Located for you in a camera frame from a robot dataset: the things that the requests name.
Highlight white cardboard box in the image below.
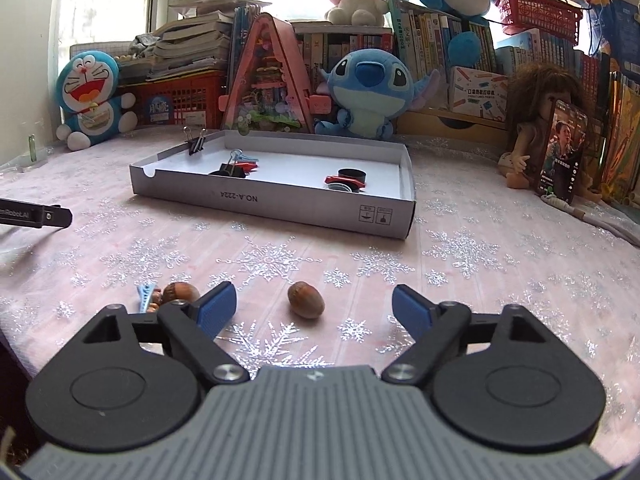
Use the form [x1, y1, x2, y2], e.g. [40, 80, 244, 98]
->
[129, 129, 417, 240]

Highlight brown-haired doll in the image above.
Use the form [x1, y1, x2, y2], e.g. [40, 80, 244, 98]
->
[497, 64, 603, 203]

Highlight red plastic basket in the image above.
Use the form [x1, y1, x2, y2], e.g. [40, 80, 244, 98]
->
[495, 0, 586, 43]

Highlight smartphone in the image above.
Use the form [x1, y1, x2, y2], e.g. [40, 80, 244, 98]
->
[534, 100, 590, 205]

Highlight shiny gift bags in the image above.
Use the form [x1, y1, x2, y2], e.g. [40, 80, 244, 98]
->
[600, 70, 640, 206]

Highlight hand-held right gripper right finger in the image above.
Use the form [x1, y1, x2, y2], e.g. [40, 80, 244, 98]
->
[380, 284, 548, 386]

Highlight white cable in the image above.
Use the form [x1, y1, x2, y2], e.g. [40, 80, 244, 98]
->
[540, 192, 640, 248]

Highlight row of shelved books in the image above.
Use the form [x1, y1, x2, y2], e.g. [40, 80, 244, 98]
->
[292, 0, 616, 111]

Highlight pink snowflake tablecloth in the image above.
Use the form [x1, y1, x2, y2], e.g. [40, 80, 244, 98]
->
[0, 127, 640, 461]

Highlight blue-handled black binder clip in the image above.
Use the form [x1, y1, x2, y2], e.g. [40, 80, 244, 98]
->
[207, 149, 253, 179]

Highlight blue alien plush toy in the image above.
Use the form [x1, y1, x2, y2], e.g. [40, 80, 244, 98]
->
[314, 49, 441, 141]

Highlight red plastic crate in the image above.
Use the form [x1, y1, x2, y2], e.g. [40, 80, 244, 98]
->
[117, 72, 226, 128]

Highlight white pencil-print carton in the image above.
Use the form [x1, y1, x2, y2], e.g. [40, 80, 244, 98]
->
[447, 66, 508, 116]

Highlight brown nut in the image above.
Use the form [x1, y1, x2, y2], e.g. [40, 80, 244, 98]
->
[159, 282, 201, 307]
[287, 281, 326, 320]

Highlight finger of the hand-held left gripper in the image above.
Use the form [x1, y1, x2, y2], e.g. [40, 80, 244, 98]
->
[0, 204, 74, 231]

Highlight blue hanging bag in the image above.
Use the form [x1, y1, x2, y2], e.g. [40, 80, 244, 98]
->
[587, 0, 640, 76]

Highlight blue robot cat plush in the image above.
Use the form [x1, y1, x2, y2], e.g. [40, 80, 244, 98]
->
[55, 50, 138, 151]

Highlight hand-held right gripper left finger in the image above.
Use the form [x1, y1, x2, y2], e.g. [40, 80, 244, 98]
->
[80, 281, 251, 386]

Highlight wooden drawer box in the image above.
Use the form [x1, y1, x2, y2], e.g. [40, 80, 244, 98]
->
[395, 107, 511, 143]

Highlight stack of papers and books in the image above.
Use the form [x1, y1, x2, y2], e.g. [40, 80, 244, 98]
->
[117, 0, 241, 81]

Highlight window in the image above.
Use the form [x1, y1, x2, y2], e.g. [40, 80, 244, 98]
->
[62, 0, 326, 56]

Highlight blue plastic clip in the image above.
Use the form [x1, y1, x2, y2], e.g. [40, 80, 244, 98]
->
[136, 284, 162, 313]

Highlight pink triangular toy house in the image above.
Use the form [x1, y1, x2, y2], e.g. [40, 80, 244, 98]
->
[219, 12, 332, 135]

